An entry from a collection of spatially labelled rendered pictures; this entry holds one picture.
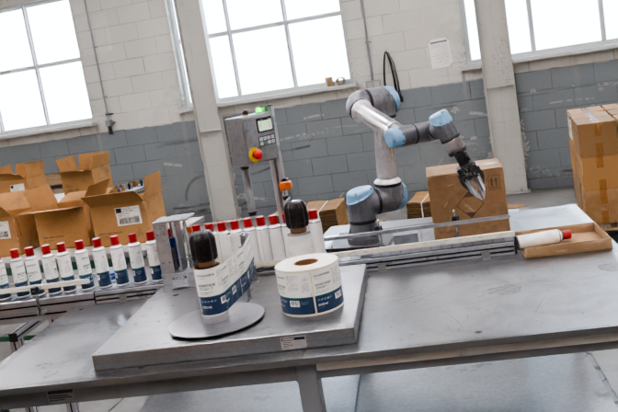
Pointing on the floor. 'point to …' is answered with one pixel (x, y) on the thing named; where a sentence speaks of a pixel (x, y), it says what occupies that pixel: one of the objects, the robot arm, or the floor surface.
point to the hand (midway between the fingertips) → (481, 196)
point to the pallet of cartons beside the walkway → (595, 162)
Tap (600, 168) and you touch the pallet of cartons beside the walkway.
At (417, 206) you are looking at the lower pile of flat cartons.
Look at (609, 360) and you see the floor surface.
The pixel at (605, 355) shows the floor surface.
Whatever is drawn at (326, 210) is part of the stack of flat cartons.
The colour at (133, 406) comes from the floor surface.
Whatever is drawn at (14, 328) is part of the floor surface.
